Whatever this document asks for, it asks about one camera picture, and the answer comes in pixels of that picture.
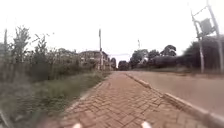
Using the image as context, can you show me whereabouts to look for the building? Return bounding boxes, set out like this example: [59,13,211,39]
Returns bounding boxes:
[78,50,112,71]

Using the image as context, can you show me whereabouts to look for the utility pole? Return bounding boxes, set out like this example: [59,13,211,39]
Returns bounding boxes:
[97,28,104,71]

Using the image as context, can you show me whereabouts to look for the thin distant pole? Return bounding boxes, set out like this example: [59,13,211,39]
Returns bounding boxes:
[137,38,142,51]

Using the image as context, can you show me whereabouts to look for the red brick path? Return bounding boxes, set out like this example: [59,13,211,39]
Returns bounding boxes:
[43,71,209,128]

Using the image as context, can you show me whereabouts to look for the row of trees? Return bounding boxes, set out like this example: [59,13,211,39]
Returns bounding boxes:
[117,35,224,72]

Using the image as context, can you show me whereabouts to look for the grass verge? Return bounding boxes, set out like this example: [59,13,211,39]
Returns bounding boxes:
[0,71,111,128]

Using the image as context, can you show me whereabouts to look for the robot's own part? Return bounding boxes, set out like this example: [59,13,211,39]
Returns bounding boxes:
[72,122,83,128]
[141,121,152,128]

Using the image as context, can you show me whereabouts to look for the tall weeds and bushes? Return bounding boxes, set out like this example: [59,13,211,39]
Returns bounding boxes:
[0,25,101,84]

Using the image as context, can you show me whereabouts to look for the concrete kerb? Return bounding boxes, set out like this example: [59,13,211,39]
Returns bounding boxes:
[123,72,224,128]

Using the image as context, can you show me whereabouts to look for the grey asphalt road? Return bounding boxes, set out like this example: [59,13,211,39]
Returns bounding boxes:
[127,70,224,116]

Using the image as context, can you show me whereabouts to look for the pole-mounted transformer structure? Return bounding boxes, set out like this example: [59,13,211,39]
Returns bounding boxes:
[190,0,224,74]

